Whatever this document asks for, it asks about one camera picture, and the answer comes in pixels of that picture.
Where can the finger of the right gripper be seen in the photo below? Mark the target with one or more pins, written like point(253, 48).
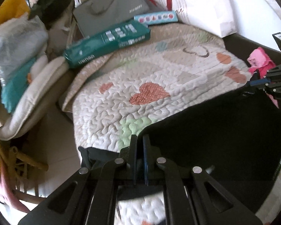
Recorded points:
point(257, 81)

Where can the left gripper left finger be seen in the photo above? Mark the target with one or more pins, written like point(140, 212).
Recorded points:
point(90, 194)

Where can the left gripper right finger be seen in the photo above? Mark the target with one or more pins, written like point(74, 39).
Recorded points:
point(192, 196)

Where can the black pants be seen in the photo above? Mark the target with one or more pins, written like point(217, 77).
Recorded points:
point(238, 134)

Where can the pink red garment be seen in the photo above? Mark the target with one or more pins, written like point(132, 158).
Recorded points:
point(260, 62)

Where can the wooden chair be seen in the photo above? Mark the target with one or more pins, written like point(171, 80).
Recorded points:
point(18, 165)

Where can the pink cushion on chair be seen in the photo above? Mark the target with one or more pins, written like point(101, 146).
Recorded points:
point(7, 193)

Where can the white pillow red stripes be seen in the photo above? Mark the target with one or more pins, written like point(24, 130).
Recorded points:
point(214, 16)

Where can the heart pattern quilted bedspread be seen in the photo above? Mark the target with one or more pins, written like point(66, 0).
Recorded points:
point(120, 94)

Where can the beige padded lounger cushion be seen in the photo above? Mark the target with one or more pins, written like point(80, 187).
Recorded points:
point(44, 91)

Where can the light blue shapes box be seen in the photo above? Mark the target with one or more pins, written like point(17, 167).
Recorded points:
point(155, 18)

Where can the green long cardboard box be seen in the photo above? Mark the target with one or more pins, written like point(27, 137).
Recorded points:
point(118, 36)

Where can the teal folded cloth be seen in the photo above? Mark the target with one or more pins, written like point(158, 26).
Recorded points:
point(16, 86)

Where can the grey laptop bag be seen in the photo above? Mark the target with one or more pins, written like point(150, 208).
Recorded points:
point(94, 16)

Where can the clear plastic bedding bag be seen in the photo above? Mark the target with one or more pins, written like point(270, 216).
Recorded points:
point(21, 39)

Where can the yellow orange cloth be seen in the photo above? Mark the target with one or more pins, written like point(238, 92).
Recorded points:
point(13, 9)

